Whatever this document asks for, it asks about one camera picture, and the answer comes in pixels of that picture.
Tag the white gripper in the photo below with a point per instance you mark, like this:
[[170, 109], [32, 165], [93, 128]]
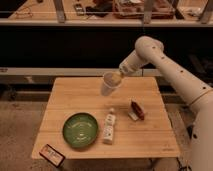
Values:
[[117, 76]]

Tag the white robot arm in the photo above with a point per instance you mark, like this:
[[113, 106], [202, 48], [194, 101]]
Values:
[[195, 93]]

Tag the clear plastic tray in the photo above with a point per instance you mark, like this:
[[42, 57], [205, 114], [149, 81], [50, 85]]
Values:
[[135, 9]]

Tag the white squeeze bottle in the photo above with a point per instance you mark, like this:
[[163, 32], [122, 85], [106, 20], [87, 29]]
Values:
[[108, 130]]

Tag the green bowl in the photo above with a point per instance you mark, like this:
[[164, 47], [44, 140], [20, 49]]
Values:
[[80, 130]]

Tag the black device on shelf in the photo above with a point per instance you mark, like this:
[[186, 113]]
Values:
[[79, 9]]

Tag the wooden table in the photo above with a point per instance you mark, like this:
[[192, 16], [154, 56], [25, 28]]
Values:
[[132, 121]]

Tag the shelf rack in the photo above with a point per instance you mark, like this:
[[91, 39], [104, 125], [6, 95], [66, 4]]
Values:
[[45, 38]]

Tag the black red small box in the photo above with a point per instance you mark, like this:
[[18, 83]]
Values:
[[52, 155]]

